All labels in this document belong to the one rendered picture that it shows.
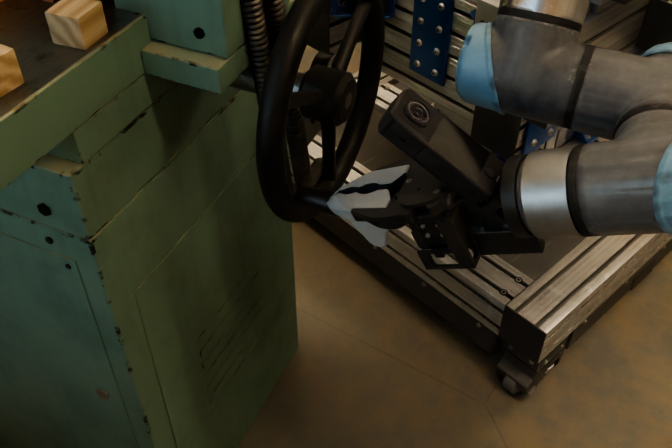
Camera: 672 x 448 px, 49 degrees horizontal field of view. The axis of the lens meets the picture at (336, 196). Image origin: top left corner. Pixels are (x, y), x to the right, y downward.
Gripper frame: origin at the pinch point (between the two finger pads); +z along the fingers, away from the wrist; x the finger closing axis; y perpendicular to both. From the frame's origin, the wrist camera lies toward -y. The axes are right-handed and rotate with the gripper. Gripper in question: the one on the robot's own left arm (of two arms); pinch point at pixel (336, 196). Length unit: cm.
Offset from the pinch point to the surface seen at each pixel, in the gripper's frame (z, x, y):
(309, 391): 52, 18, 62
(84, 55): 15.1, -3.9, -22.7
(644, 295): 4, 72, 92
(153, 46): 15.6, 4.2, -18.8
